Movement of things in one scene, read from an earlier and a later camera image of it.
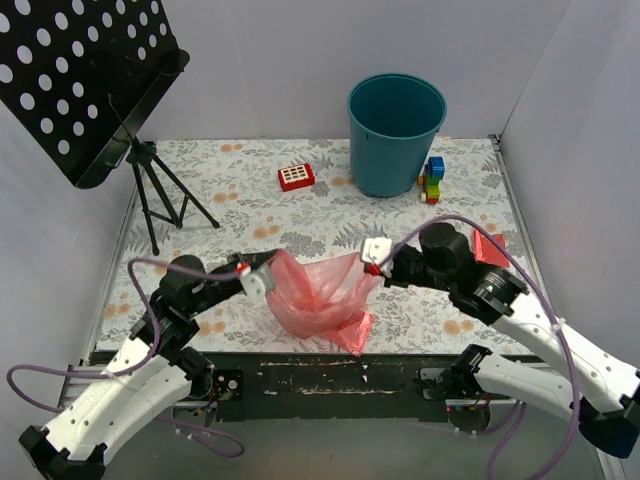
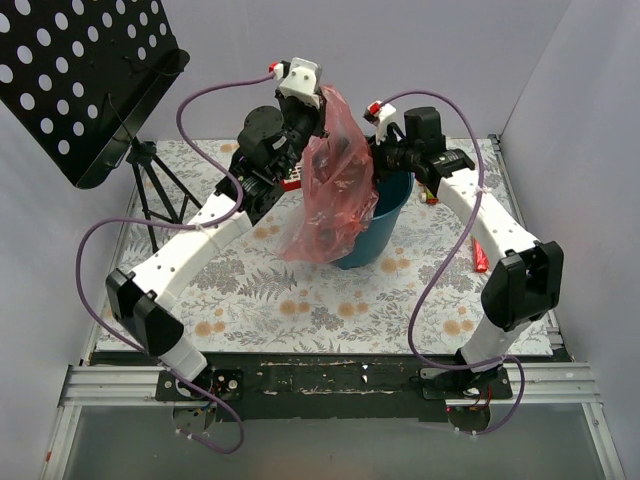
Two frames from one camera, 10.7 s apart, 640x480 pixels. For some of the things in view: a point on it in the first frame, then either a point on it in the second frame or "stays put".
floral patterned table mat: x=219 y=198 stays put
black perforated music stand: x=83 y=78 stays put
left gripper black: x=251 y=261 to x=310 y=117
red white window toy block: x=296 y=177 stays put
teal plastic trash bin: x=394 y=118 to x=393 y=192
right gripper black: x=392 y=267 to x=382 y=151
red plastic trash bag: x=322 y=298 to x=338 y=195
